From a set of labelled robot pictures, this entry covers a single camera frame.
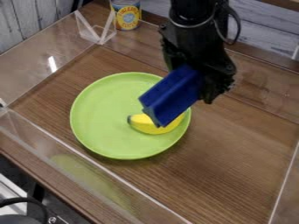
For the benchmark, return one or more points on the yellow toy banana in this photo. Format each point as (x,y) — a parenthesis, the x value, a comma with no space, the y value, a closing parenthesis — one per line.
(142,123)

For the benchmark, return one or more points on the clear acrylic corner bracket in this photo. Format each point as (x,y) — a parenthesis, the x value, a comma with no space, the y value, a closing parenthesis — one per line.
(98,34)

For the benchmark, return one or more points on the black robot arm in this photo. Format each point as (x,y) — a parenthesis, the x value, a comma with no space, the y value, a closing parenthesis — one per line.
(196,11)

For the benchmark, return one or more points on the clear acrylic front wall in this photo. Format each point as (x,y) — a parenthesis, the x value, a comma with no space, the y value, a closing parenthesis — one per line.
(98,192)

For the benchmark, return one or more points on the green round plate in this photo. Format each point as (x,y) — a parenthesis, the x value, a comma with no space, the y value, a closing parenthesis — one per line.
(98,118)

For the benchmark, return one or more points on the yellow labelled tin can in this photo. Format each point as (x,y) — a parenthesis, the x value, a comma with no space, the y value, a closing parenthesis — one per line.
(129,13)

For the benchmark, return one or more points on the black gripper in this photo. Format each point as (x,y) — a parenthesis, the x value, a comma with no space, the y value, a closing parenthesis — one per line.
(196,44)

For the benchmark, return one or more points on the blue block object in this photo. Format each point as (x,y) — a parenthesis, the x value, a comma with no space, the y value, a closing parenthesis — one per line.
(172,96)

